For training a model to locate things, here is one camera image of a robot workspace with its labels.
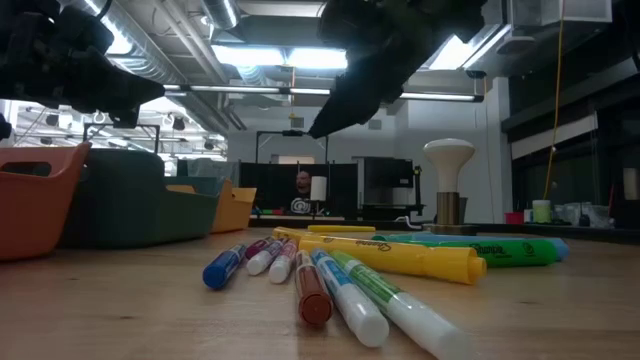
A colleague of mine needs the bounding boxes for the black cabinet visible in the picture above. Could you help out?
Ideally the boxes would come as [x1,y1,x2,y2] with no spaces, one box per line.
[360,156,425,221]

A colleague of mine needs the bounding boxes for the yellow Sharpie highlighter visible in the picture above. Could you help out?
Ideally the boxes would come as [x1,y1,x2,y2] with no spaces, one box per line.
[297,234,489,287]

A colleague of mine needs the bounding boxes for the light green cup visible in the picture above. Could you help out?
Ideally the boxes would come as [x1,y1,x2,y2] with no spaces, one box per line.
[531,199,553,225]

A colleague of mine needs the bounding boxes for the white lamp cable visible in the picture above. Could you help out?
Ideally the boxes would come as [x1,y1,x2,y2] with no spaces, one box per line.
[394,215,426,231]

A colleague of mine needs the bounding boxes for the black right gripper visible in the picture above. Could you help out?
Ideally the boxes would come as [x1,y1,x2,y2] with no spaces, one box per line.
[307,0,432,141]

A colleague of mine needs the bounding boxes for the black partition screen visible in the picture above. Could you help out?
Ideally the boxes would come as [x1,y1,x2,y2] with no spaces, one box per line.
[238,161,359,219]

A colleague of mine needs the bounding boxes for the black aluminium table frame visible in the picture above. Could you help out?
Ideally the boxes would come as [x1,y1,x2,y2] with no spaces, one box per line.
[248,214,640,246]

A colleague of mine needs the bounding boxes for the blue highlighter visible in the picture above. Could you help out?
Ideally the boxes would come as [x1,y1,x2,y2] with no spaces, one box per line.
[372,231,570,263]

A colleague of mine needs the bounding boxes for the clear plastic bags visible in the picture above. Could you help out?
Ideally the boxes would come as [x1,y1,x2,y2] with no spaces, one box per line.
[552,201,615,230]

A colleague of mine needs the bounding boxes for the orange plastic bin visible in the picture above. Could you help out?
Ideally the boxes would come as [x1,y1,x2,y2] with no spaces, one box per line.
[0,141,94,263]

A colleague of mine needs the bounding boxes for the dark blue marker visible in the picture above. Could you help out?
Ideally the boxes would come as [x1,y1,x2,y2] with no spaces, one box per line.
[201,244,250,291]

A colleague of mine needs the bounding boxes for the long LED light bar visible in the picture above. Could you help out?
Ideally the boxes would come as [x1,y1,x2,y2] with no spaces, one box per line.
[162,83,485,104]

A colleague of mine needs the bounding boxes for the yellow plastic bin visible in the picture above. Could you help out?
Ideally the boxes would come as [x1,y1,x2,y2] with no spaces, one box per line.
[167,179,258,235]

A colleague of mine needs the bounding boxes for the dark green plastic bin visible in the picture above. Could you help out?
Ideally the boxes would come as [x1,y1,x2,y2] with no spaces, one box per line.
[59,148,224,250]

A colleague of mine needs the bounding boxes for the white marker purple label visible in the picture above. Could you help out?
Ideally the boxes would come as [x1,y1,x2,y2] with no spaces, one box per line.
[245,238,287,277]

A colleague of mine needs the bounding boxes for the white cylindrical lamp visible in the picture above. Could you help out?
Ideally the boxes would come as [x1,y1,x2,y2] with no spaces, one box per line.
[308,175,329,217]

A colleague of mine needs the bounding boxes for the yellow hanging cable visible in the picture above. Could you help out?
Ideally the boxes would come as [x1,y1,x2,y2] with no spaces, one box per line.
[542,0,565,201]

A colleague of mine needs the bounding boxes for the white marker pink label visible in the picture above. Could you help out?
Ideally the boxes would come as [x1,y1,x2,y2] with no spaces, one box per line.
[268,239,300,285]

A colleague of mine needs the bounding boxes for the brown marker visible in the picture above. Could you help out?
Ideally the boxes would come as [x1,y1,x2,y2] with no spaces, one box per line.
[294,249,335,329]

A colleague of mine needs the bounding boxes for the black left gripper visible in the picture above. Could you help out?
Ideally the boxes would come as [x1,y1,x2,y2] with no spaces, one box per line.
[0,0,167,130]

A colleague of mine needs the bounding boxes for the person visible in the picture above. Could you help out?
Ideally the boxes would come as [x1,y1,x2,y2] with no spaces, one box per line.
[287,169,326,216]

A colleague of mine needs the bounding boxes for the white mushroom lamp brass base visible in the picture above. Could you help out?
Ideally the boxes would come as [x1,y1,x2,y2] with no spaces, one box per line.
[422,138,477,237]

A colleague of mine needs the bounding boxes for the white marker light blue cap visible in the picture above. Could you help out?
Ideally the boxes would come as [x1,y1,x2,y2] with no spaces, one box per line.
[310,248,391,349]

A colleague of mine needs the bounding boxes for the white marker green cap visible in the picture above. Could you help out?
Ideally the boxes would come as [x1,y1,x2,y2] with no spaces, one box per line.
[330,249,474,360]

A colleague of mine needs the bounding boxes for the thin yellow highlighter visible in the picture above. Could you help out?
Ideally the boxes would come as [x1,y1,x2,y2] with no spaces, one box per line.
[306,224,377,234]

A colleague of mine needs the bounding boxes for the silver ventilation duct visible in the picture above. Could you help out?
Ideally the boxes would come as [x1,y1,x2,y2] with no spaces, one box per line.
[201,0,240,30]

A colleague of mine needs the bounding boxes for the green Sharpie highlighter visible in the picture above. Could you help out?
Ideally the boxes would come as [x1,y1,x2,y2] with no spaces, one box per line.
[379,237,559,269]

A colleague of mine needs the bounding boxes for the magenta marker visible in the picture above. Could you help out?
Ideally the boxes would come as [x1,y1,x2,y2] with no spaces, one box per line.
[243,236,275,260]

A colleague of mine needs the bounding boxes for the black frame with camera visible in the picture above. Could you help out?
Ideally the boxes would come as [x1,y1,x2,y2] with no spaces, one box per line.
[255,129,330,166]

